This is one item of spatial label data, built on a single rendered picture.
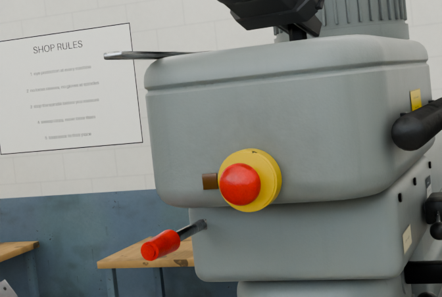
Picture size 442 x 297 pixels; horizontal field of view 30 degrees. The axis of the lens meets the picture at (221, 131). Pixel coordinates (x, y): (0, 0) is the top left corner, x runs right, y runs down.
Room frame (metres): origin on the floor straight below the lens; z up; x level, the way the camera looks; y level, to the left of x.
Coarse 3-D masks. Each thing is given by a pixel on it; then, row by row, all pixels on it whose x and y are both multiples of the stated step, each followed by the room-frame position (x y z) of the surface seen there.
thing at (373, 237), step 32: (384, 192) 0.86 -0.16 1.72; (416, 192) 1.00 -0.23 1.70; (224, 224) 0.92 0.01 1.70; (256, 224) 0.91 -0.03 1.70; (288, 224) 0.89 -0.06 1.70; (320, 224) 0.88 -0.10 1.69; (352, 224) 0.87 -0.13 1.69; (384, 224) 0.86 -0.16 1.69; (416, 224) 0.98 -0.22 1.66; (224, 256) 0.92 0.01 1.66; (256, 256) 0.91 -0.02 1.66; (288, 256) 0.89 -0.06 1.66; (320, 256) 0.88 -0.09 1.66; (352, 256) 0.87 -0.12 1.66; (384, 256) 0.86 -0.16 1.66
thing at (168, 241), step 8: (192, 224) 0.90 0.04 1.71; (200, 224) 0.91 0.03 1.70; (168, 232) 0.84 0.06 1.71; (176, 232) 0.86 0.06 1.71; (184, 232) 0.87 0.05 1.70; (192, 232) 0.89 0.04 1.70; (152, 240) 0.80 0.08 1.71; (160, 240) 0.81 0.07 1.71; (168, 240) 0.82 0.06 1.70; (176, 240) 0.84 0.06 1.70; (144, 248) 0.80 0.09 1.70; (152, 248) 0.80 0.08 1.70; (160, 248) 0.80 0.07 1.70; (168, 248) 0.82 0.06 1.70; (176, 248) 0.84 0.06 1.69; (144, 256) 0.80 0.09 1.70; (152, 256) 0.80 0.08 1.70; (160, 256) 0.81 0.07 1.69
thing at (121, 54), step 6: (108, 54) 0.79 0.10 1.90; (114, 54) 0.79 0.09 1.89; (120, 54) 0.79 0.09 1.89; (126, 54) 0.80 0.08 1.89; (132, 54) 0.81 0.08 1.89; (138, 54) 0.82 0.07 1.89; (144, 54) 0.83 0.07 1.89; (150, 54) 0.85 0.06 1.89; (156, 54) 0.86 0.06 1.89; (162, 54) 0.88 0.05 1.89; (168, 54) 0.89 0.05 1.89; (174, 54) 0.91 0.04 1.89; (180, 54) 0.92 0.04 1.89; (186, 54) 0.94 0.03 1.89
